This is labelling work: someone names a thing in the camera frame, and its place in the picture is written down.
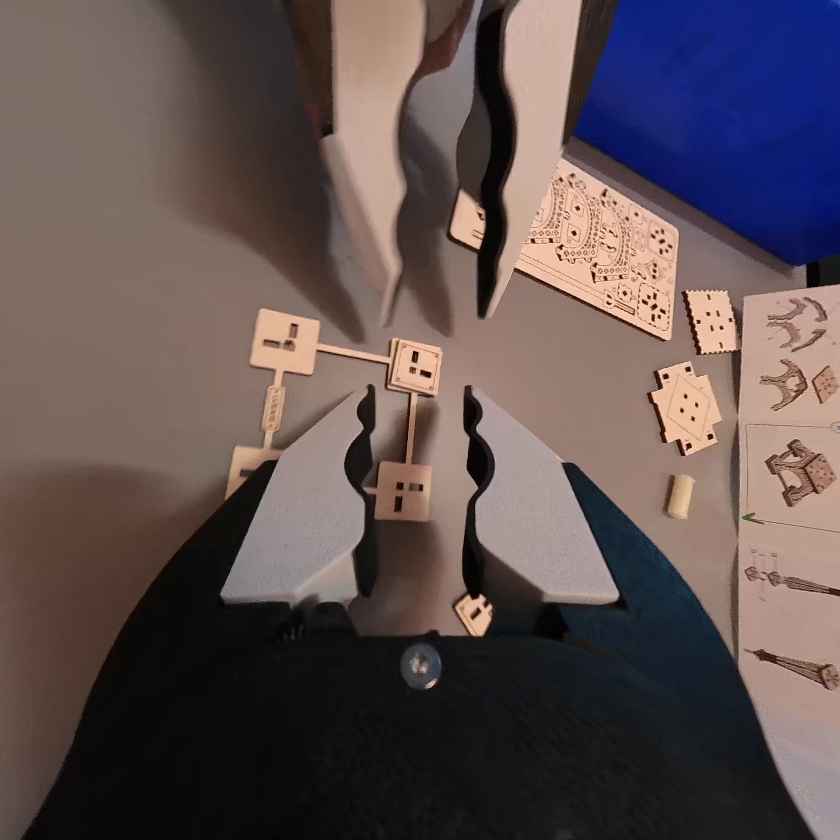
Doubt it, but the wooden frame with four squares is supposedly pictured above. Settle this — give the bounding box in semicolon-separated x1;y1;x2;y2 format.
225;308;442;522

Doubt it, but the small engraved wooden square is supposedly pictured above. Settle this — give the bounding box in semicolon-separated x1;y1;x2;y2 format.
454;592;494;639
386;338;442;396

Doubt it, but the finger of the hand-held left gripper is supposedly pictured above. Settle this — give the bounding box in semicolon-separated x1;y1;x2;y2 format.
456;0;585;320
320;0;429;328

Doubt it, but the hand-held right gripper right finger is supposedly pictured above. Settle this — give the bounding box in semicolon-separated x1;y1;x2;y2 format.
461;385;621;608

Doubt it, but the toothed wooden square panel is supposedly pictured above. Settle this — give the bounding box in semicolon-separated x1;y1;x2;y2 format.
681;287;740;357

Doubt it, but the laser-cut wooden puzzle sheet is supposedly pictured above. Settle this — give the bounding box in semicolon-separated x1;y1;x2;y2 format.
448;157;680;342

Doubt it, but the blue plastic bin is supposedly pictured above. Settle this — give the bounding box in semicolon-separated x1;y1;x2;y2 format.
570;0;840;266

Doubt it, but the cross-shaped wooden panel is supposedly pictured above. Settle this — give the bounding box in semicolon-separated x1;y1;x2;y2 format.
647;363;724;458

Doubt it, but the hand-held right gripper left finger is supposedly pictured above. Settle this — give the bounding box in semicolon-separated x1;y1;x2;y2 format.
220;384;380;608

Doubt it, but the pale wax cylinder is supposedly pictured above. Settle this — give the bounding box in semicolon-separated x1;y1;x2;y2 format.
665;473;697;521

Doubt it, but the white assembly instruction sheet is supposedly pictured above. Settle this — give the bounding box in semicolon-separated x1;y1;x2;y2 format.
737;284;840;840

